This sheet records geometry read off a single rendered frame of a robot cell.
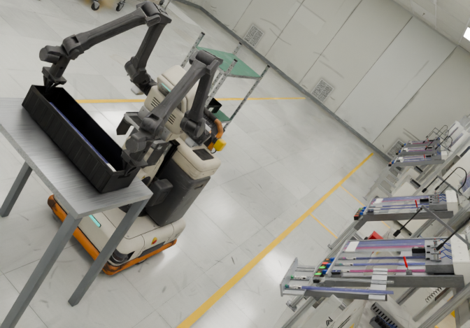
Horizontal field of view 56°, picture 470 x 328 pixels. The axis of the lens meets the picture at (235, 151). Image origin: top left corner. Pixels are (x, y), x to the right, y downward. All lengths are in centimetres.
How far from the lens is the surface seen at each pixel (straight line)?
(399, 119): 1126
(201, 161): 256
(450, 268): 261
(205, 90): 202
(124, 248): 256
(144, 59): 228
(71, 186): 183
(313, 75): 1160
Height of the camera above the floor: 185
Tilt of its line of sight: 20 degrees down
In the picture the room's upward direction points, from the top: 36 degrees clockwise
